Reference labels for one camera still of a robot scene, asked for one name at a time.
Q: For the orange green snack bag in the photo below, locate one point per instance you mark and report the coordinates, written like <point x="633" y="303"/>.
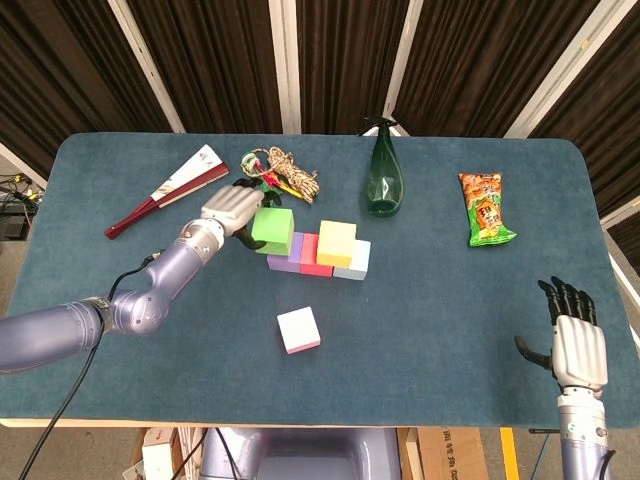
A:
<point x="485" y="215"/>

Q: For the folding fan dark red ribs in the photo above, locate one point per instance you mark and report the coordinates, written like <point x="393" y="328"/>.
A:
<point x="195" y="170"/>

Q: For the light blue foam cube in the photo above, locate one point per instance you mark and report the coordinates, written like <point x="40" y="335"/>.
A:
<point x="357" y="262"/>

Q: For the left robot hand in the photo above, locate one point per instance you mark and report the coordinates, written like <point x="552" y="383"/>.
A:
<point x="230" y="205"/>

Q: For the brown cardboard box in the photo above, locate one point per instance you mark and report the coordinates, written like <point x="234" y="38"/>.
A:
<point x="450" y="455"/>

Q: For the pale pink foam cube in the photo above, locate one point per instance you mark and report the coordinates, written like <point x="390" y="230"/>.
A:
<point x="298" y="327"/>

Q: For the white cardboard box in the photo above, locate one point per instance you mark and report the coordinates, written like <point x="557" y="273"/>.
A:
<point x="157" y="455"/>

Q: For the purple foam cube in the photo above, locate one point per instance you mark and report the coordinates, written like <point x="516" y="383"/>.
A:
<point x="292" y="260"/>

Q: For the colourful tassel ornament green leaves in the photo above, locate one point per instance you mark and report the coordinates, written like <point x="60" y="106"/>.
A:
<point x="252" y="165"/>

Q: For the white metal frame post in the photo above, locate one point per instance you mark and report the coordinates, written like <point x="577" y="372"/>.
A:
<point x="148" y="65"/>
<point x="287" y="65"/>
<point x="22" y="170"/>
<point x="399" y="65"/>
<point x="622" y="212"/>
<point x="561" y="65"/>

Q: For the dark green glass bottle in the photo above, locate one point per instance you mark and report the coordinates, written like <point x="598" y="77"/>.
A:
<point x="385" y="190"/>

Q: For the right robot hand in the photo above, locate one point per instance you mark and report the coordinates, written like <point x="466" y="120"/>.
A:
<point x="580" y="355"/>

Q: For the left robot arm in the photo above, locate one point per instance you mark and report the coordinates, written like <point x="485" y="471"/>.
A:
<point x="75" y="330"/>

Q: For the blue felt table mat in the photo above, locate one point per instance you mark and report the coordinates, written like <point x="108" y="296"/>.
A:
<point x="375" y="380"/>

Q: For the green foam cube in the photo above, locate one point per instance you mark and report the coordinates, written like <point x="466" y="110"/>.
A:
<point x="272" y="227"/>

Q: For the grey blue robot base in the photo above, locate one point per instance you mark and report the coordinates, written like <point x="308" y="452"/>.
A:
<point x="300" y="450"/>

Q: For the yellow foam cube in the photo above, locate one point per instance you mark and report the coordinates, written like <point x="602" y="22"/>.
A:
<point x="336" y="242"/>

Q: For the dark brown pleated curtain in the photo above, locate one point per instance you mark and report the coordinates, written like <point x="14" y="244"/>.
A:
<point x="225" y="60"/>

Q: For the red foam cube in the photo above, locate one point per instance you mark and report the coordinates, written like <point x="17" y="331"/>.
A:
<point x="310" y="257"/>

